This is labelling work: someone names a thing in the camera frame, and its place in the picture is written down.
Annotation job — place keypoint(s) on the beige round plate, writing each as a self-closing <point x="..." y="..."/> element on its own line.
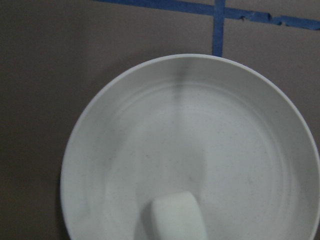
<point x="198" y="123"/>

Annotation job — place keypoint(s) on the white steamed bun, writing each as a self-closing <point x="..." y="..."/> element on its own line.
<point x="177" y="216"/>

